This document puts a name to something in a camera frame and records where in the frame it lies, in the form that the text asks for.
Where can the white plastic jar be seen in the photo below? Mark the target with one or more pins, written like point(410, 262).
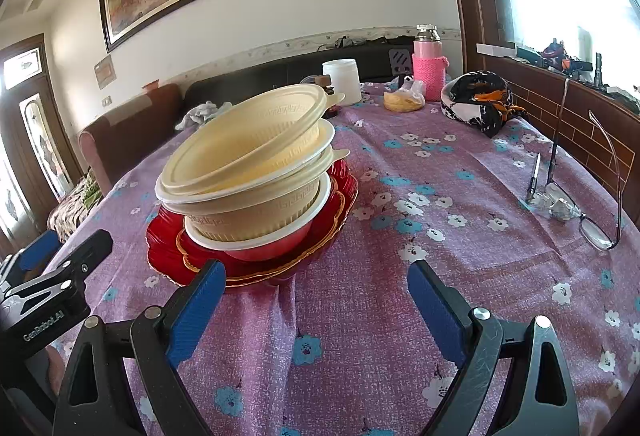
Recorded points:
point(342, 79)

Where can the crumpled clear wrapper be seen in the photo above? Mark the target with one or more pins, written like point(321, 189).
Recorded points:
point(562, 209)

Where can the pen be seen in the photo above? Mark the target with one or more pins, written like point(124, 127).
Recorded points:
point(534, 181)

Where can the purple floral tablecloth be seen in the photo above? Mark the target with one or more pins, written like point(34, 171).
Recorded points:
point(375, 266)

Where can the black sofa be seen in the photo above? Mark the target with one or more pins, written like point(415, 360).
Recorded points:
point(250, 76)

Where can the pink sleeved bottle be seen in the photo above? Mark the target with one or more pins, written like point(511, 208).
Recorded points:
point(430, 66)

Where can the white crumpled cloth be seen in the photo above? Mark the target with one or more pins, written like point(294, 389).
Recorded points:
point(200, 114)

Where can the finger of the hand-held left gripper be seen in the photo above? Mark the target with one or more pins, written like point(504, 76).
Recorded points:
point(97, 241)
point(40, 248)

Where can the eyeglasses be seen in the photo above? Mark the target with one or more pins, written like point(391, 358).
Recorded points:
point(597, 231)

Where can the crumpled foil wrapper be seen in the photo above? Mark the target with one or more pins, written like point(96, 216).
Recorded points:
point(537, 202)

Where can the black orange patterned scarf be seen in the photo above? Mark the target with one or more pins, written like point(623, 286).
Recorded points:
point(475, 99)

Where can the large red scalloped plate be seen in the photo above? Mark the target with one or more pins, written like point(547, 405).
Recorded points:
point(162, 246)

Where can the patterned cushion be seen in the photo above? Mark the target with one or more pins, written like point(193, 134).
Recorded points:
point(70, 211)

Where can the brown armchair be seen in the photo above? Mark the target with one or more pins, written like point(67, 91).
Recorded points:
point(130, 131)

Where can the white flat box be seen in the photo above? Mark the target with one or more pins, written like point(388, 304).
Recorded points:
point(495, 50)

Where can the bag of yellow flatbread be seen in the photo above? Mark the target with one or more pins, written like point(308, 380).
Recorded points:
point(400, 101)

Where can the black orange gadget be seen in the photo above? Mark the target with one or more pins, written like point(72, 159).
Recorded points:
point(552, 51)

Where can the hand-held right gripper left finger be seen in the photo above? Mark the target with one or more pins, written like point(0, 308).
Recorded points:
point(197, 311)

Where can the wooden glazed door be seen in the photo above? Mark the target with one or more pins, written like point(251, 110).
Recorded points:
point(55, 116)

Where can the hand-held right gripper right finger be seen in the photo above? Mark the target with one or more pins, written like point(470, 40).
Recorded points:
point(435, 311)

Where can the cream plastic bowl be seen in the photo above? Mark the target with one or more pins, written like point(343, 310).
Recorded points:
point(240, 151)
point(260, 216)

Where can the black flashlight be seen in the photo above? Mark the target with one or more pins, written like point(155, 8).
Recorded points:
point(599, 66)

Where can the black slotted spatula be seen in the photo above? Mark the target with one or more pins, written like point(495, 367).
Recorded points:
point(400, 59)

